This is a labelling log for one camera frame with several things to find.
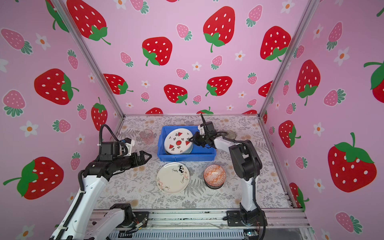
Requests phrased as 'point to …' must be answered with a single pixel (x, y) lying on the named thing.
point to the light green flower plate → (189, 150)
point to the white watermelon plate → (177, 141)
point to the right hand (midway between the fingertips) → (188, 139)
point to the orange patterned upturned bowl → (214, 176)
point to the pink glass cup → (147, 135)
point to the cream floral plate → (173, 177)
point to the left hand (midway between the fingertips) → (144, 157)
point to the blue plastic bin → (197, 153)
